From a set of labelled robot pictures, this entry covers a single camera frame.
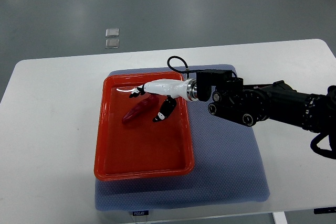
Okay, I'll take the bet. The red pepper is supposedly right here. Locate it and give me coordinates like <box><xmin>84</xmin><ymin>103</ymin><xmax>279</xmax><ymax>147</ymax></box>
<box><xmin>121</xmin><ymin>94</ymin><xmax>159</xmax><ymax>124</ymax></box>

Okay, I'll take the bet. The upper metal floor plate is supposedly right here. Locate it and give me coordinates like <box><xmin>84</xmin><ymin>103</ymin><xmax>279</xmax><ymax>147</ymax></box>
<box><xmin>105</xmin><ymin>28</ymin><xmax>119</xmax><ymax>38</ymax></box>

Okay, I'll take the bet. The blue-grey textured mat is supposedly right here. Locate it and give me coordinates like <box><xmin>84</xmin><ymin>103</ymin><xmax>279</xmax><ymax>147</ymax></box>
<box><xmin>95</xmin><ymin>68</ymin><xmax>270</xmax><ymax>211</ymax></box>

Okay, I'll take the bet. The white table leg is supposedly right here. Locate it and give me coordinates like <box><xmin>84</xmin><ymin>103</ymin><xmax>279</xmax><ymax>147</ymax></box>
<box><xmin>272</xmin><ymin>211</ymin><xmax>288</xmax><ymax>224</ymax></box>

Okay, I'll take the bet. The black mat label tag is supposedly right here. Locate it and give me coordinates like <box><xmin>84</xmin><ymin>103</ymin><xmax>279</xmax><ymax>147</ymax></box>
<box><xmin>132</xmin><ymin>210</ymin><xmax>149</xmax><ymax>216</ymax></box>

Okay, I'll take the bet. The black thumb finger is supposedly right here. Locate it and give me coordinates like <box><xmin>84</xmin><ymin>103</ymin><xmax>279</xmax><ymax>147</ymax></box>
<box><xmin>152</xmin><ymin>96</ymin><xmax>176</xmax><ymax>122</ymax></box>

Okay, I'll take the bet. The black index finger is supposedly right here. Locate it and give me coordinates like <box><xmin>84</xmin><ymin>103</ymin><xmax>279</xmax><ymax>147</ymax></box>
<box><xmin>129</xmin><ymin>85</ymin><xmax>146</xmax><ymax>98</ymax></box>

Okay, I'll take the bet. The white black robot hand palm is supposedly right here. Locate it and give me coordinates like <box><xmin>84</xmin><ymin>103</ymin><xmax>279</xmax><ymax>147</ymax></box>
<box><xmin>143</xmin><ymin>79</ymin><xmax>197</xmax><ymax>101</ymax></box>

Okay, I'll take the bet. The black table edge label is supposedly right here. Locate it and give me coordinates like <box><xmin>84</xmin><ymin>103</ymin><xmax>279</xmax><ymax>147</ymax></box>
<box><xmin>313</xmin><ymin>207</ymin><xmax>336</xmax><ymax>215</ymax></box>

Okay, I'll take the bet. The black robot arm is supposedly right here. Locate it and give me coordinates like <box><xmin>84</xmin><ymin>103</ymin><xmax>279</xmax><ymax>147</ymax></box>
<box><xmin>129</xmin><ymin>65</ymin><xmax>335</xmax><ymax>159</ymax></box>

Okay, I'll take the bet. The red plastic tray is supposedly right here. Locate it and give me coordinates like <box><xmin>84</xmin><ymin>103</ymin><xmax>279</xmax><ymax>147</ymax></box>
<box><xmin>94</xmin><ymin>71</ymin><xmax>194</xmax><ymax>182</ymax></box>

